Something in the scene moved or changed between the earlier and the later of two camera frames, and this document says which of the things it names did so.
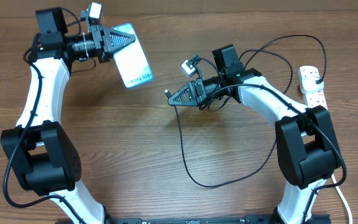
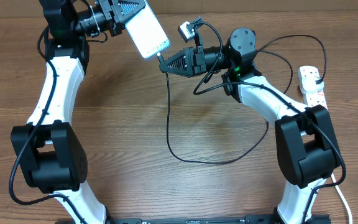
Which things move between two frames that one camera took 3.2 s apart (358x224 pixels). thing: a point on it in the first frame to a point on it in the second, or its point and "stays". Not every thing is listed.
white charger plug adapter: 308,84 stays
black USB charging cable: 271,151 to 267,124
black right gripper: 197,86 to 194,61
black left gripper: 100,33 to 112,11
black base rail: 247,219 stays
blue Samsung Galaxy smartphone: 132,63 to 148,33
